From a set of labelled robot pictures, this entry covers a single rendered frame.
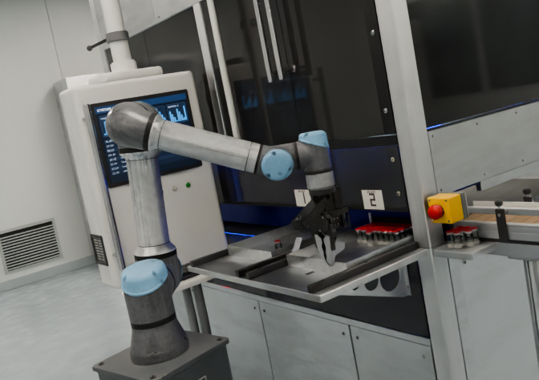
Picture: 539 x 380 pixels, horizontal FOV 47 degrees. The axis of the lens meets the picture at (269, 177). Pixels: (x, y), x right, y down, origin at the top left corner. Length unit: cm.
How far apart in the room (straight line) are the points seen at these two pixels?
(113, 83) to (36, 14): 485
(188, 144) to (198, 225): 100
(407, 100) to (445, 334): 67
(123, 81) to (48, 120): 466
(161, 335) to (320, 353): 91
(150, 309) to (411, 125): 84
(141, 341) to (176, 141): 50
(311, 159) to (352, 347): 82
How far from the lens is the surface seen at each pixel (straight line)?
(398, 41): 173
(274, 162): 147
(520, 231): 174
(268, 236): 222
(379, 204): 187
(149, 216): 168
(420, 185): 175
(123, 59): 244
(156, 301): 158
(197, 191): 246
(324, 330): 229
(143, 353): 161
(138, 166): 166
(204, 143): 150
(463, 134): 190
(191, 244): 246
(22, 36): 707
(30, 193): 692
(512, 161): 209
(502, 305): 208
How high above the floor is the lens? 136
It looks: 7 degrees down
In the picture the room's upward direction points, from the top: 11 degrees counter-clockwise
